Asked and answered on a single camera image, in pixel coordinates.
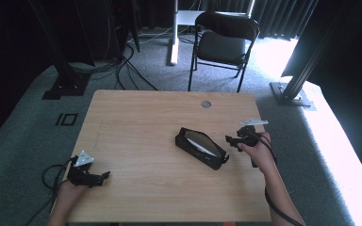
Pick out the person's right hand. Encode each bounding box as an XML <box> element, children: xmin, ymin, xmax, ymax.
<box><xmin>237</xmin><ymin>131</ymin><xmax>273</xmax><ymax>173</ymax></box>

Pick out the black metal stand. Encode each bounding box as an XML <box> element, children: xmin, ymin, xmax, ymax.
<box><xmin>269</xmin><ymin>0</ymin><xmax>347</xmax><ymax>108</ymax></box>
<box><xmin>27</xmin><ymin>0</ymin><xmax>92</xmax><ymax>101</ymax></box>

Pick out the black pencil case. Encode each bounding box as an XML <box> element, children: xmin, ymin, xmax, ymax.
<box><xmin>174</xmin><ymin>126</ymin><xmax>230</xmax><ymax>171</ymax></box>

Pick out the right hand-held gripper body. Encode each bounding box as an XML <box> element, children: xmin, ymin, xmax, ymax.
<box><xmin>236</xmin><ymin>119</ymin><xmax>270</xmax><ymax>149</ymax></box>

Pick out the black folding chair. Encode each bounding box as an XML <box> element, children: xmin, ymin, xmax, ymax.
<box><xmin>187</xmin><ymin>10</ymin><xmax>261</xmax><ymax>93</ymax></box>

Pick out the white desk frame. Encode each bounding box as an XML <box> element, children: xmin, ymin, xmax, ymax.
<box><xmin>165</xmin><ymin>0</ymin><xmax>256</xmax><ymax>67</ymax></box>

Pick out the bundle of floor cables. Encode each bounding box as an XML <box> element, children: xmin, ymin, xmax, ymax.
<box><xmin>68</xmin><ymin>18</ymin><xmax>199</xmax><ymax>92</ymax></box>

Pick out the right hand-held gripper cable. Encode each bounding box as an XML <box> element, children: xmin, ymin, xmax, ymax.
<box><xmin>252</xmin><ymin>133</ymin><xmax>305</xmax><ymax>226</ymax></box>

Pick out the hand-held gripper cable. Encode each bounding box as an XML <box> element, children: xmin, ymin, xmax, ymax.
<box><xmin>24</xmin><ymin>156</ymin><xmax>78</xmax><ymax>226</ymax></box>
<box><xmin>252</xmin><ymin>133</ymin><xmax>305</xmax><ymax>226</ymax></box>

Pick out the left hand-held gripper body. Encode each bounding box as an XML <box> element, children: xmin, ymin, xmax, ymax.
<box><xmin>66</xmin><ymin>150</ymin><xmax>105</xmax><ymax>188</ymax></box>

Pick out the dark curtain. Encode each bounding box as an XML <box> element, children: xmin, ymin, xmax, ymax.
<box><xmin>138</xmin><ymin>0</ymin><xmax>319</xmax><ymax>41</ymax></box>

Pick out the dark cabinet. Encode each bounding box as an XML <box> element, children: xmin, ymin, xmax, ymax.
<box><xmin>84</xmin><ymin>0</ymin><xmax>141</xmax><ymax>62</ymax></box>

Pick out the left hand-held gripper cable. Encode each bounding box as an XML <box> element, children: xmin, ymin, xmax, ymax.
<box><xmin>24</xmin><ymin>156</ymin><xmax>78</xmax><ymax>226</ymax></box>

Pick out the person's left hand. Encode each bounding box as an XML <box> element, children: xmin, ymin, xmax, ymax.
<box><xmin>56</xmin><ymin>180</ymin><xmax>89</xmax><ymax>208</ymax></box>

